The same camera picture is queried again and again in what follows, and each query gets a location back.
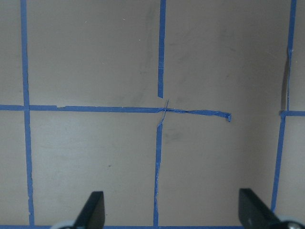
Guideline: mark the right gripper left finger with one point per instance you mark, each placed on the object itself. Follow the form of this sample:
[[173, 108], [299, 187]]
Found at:
[[92, 215]]

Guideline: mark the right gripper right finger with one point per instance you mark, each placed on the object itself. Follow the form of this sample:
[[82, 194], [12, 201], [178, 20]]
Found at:
[[253, 213]]

